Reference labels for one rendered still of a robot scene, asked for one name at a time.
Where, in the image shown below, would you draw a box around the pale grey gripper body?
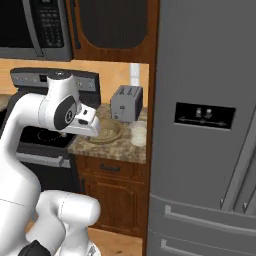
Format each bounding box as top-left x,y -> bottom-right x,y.
65,115 -> 102,138

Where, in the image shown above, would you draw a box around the clear glass of lemonade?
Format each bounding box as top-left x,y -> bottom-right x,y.
128,120 -> 148,147

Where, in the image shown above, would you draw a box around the grey fridge drawer front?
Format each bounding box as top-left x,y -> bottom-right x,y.
146,229 -> 256,256
147,194 -> 256,238

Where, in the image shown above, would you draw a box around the grey fridge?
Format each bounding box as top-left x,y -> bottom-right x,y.
145,0 -> 256,256

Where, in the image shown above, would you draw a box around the grey fridge door with dispenser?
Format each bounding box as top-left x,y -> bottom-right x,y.
148,0 -> 256,215

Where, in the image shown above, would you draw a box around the black and grey stove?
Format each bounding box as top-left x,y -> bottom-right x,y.
0,67 -> 102,201

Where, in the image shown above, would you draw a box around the grey toaster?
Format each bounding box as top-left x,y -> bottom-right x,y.
110,84 -> 144,124

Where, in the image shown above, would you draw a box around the brown wooden drawer front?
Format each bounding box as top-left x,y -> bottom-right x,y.
75,155 -> 148,183

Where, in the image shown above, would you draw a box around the brown base cupboard door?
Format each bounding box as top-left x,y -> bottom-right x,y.
79,175 -> 148,238

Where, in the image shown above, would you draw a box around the grey microwave oven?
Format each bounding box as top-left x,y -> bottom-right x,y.
0,0 -> 74,62

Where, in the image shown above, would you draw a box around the dark drawer handle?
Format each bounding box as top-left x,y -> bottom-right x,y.
99,163 -> 122,173

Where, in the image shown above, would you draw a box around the grey oven door handle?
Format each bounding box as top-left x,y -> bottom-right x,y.
15,152 -> 72,169

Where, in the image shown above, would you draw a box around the white wall socket plate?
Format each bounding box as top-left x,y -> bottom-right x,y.
129,62 -> 141,87

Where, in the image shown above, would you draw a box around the dark wall cupboard handle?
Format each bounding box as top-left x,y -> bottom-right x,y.
70,0 -> 82,51

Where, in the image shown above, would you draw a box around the brown wall cupboard door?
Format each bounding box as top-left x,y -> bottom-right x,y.
65,0 -> 160,65

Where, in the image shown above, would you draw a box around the grey microwave door handle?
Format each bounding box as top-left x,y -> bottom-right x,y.
22,0 -> 45,58

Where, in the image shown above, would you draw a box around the grey fridge drawer handle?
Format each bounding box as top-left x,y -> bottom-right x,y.
160,238 -> 208,256
164,204 -> 256,237

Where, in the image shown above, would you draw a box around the long grey fridge door handle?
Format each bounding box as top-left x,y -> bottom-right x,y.
242,184 -> 256,215
220,108 -> 256,212

